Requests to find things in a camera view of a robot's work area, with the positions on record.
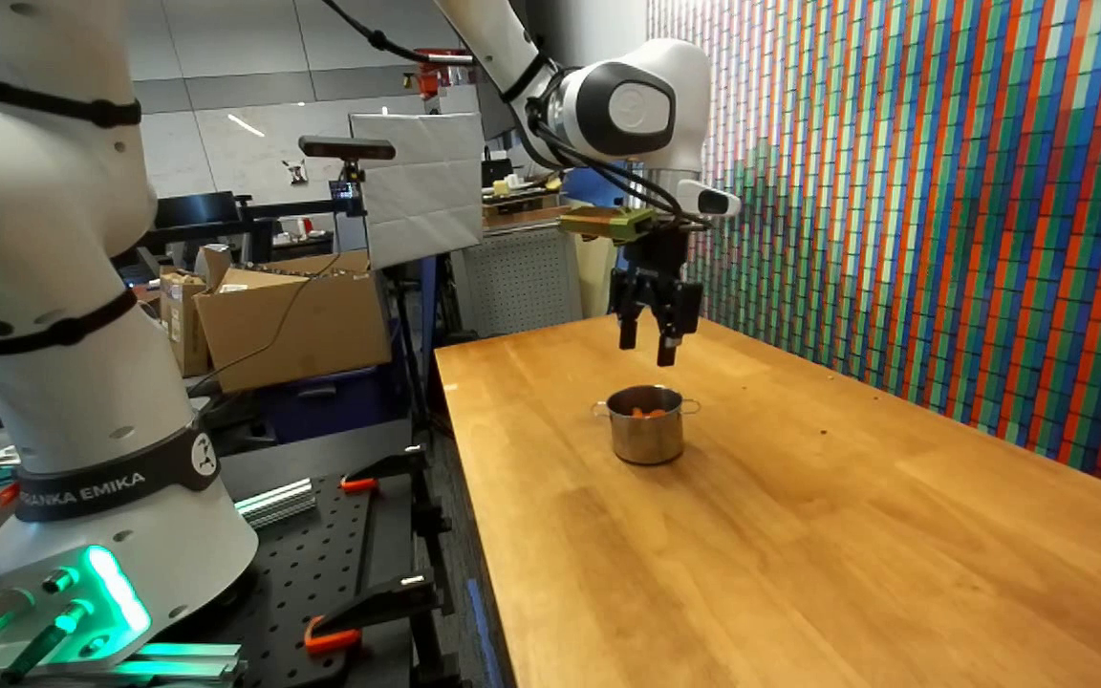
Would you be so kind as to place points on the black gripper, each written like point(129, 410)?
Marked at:
point(654, 267)

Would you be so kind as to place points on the orange rubber duck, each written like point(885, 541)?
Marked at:
point(646, 410)

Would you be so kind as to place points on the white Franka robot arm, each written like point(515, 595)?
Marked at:
point(54, 204)

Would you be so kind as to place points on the small steel pot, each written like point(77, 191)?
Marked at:
point(646, 441)

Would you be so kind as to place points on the grey cabinet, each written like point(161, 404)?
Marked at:
point(518, 283)

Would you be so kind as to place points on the white flat panel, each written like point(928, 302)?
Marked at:
point(420, 183)

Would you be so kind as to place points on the orange black bar clamp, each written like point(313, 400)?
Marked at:
point(381, 480)
point(362, 616)

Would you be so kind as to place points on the brown cardboard box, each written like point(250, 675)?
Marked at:
point(290, 318)

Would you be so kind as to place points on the silver aluminium extrusion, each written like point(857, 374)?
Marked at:
point(277, 501)

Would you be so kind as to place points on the black perforated breadboard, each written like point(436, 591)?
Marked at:
point(306, 574)

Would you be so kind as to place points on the black camera tripod stand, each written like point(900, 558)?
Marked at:
point(423, 423)

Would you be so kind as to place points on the black stereo camera bar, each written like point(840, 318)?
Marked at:
point(346, 145)

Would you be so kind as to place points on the green lit base mount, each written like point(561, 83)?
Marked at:
point(92, 613)

